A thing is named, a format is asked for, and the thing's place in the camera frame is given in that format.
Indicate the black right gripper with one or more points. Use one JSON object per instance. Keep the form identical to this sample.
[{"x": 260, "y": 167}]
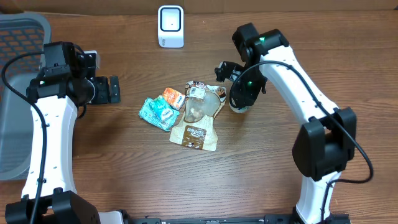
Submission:
[{"x": 244, "y": 94}]

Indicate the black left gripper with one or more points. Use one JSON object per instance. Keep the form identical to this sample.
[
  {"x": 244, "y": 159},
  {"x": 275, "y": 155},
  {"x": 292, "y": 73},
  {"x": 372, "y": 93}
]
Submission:
[{"x": 104, "y": 93}]

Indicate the green lid jar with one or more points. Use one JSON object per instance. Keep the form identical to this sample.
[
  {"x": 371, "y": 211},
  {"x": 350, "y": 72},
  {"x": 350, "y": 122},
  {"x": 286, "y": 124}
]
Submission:
[{"x": 239, "y": 110}]

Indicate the teal tissue pack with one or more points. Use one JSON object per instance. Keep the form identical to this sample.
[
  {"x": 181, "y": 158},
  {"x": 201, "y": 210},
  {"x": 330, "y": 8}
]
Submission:
[{"x": 147, "y": 114}]

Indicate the orange snack packet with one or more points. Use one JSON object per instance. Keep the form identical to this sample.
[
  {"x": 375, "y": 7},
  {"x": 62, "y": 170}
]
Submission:
[{"x": 174, "y": 98}]

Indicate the brown white snack pouch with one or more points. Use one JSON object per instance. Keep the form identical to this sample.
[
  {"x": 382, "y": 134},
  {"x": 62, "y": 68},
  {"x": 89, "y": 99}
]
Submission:
[{"x": 196, "y": 129}]

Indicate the small teal packet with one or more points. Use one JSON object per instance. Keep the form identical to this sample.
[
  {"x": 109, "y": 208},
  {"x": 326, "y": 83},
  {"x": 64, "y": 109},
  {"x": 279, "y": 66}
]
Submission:
[{"x": 161, "y": 108}]

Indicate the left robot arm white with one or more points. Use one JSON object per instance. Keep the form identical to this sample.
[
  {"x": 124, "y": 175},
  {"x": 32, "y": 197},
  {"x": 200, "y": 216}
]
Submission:
[{"x": 49, "y": 194}]

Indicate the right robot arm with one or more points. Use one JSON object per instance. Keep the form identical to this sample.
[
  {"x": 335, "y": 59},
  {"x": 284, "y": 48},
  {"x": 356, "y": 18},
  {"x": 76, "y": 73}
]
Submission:
[{"x": 325, "y": 141}]

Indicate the grey plastic basket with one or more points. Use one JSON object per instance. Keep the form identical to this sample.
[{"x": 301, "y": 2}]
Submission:
[{"x": 20, "y": 34}]

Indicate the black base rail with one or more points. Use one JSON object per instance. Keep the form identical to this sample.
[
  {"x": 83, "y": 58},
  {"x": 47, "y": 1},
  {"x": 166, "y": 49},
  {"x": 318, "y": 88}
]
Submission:
[{"x": 211, "y": 220}]

